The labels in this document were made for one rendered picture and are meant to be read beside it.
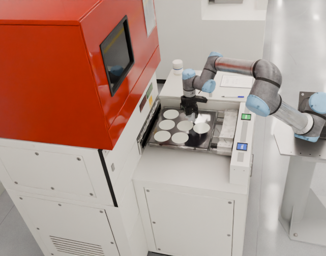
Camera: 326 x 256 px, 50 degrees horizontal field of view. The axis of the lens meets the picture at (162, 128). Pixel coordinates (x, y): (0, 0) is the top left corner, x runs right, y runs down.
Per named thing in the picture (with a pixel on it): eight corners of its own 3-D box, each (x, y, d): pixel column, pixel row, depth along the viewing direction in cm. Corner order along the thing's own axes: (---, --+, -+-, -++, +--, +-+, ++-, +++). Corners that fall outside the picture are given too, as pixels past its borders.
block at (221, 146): (217, 150, 195) (217, 146, 193) (217, 146, 198) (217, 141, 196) (231, 151, 193) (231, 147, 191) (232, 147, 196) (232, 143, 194)
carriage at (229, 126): (216, 154, 196) (216, 151, 195) (225, 115, 223) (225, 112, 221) (231, 156, 194) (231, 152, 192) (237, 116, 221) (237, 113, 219)
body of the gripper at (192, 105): (180, 110, 208) (178, 94, 201) (192, 105, 211) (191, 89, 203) (186, 117, 203) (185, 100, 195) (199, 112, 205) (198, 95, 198)
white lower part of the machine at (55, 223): (48, 264, 248) (4, 189, 197) (94, 180, 308) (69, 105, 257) (141, 285, 230) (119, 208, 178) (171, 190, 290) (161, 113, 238)
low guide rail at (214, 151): (149, 147, 212) (149, 142, 210) (150, 144, 213) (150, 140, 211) (232, 155, 199) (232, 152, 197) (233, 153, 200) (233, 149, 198)
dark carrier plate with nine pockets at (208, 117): (149, 142, 204) (149, 141, 203) (164, 108, 229) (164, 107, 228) (207, 149, 195) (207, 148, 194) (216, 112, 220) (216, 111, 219)
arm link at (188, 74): (191, 76, 185) (178, 72, 190) (191, 93, 192) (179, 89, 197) (199, 69, 190) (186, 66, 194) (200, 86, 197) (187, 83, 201)
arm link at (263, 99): (331, 120, 180) (270, 77, 149) (320, 147, 180) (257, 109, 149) (310, 116, 190) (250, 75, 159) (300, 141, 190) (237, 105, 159)
